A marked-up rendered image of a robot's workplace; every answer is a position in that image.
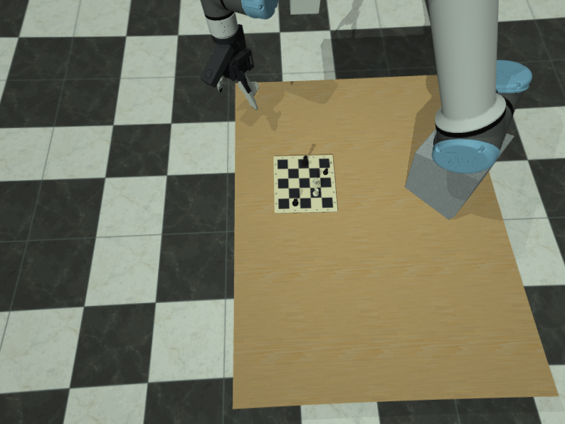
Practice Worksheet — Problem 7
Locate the black and cream chessboard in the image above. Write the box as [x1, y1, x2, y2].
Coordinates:
[273, 155, 337, 213]

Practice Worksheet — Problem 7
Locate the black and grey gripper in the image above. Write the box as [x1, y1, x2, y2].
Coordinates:
[211, 24, 259, 110]

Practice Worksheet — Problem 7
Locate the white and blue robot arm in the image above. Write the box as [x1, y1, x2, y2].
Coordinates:
[201, 0, 532, 174]

